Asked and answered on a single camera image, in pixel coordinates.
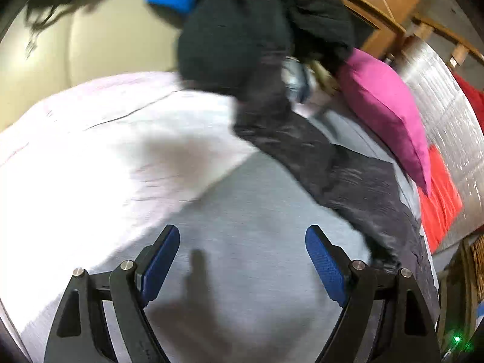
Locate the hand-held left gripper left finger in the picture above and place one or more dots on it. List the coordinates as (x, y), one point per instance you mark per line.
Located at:
(160, 261)

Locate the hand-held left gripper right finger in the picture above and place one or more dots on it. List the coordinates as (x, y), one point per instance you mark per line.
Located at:
(325, 261)

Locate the dark grey checked jacket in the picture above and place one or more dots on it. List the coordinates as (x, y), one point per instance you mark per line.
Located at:
(321, 166)

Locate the pile of black clothes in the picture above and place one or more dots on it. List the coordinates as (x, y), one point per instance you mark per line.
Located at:
(234, 26)

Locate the grey bed sheet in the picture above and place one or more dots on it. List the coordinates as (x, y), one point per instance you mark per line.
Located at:
(245, 215)

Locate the red pillow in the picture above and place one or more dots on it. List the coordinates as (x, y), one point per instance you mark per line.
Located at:
(440, 196)

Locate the pale pink blanket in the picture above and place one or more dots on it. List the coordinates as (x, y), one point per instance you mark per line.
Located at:
(94, 140)

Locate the wicker basket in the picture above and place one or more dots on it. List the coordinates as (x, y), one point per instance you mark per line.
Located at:
(474, 272)

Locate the pink pillow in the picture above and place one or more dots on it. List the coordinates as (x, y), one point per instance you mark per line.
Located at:
(382, 113)

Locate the clear plastic bag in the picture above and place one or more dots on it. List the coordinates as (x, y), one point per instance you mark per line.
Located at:
(302, 79)

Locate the silver foil insulation sheet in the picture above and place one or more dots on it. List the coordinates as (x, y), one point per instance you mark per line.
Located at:
(450, 121)

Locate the cream padded headboard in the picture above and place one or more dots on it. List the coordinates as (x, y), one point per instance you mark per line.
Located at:
(113, 45)

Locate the red cloth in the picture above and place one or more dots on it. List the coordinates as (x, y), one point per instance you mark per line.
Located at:
(472, 94)

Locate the wooden cabinet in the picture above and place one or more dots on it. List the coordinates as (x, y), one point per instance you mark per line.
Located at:
(370, 3)

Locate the wooden rail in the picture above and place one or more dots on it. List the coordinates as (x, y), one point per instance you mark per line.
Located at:
(446, 34)

